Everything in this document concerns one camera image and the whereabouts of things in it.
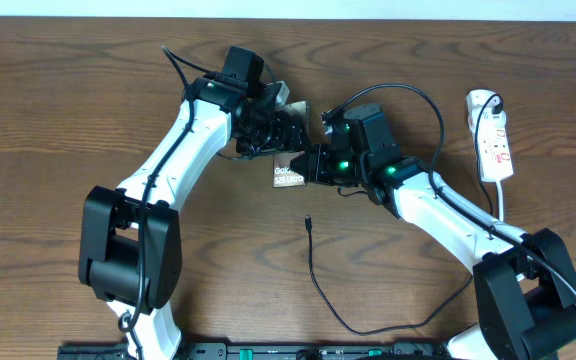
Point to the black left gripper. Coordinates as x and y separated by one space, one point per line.
288 140

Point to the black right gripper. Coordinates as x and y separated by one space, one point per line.
316 173

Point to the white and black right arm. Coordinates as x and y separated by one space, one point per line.
525 284

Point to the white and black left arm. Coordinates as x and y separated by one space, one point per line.
130 248

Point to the white USB charger plug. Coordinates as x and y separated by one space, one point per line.
481 118

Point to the white power strip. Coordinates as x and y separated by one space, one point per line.
494 153

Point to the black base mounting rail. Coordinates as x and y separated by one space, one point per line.
221 351

